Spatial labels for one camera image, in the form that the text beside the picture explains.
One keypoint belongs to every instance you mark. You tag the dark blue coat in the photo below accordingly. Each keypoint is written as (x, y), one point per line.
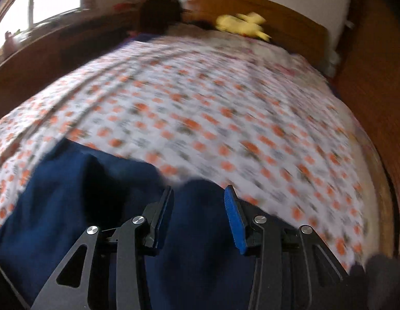
(74, 193)

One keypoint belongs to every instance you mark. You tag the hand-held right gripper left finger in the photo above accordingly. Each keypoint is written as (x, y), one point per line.
(167, 216)

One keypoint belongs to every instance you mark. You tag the dark brown bag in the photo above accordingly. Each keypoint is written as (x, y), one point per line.
(159, 14)

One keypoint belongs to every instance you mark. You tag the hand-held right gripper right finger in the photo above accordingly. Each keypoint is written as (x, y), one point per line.
(237, 219)

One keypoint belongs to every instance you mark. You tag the yellow plush toy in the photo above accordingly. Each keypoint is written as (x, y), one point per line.
(242, 24)

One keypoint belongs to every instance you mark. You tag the bright window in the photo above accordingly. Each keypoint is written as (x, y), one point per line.
(42, 3)

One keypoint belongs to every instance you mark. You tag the dark cloth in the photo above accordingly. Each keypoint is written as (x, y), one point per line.
(380, 281)

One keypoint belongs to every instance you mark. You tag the wooden wardrobe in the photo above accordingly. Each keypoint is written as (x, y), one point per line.
(374, 71)

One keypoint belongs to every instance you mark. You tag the wooden bed headboard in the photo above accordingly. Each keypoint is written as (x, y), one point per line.
(284, 19)

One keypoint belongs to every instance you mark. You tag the orange floral bed sheet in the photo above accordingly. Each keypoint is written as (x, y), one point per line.
(203, 103)

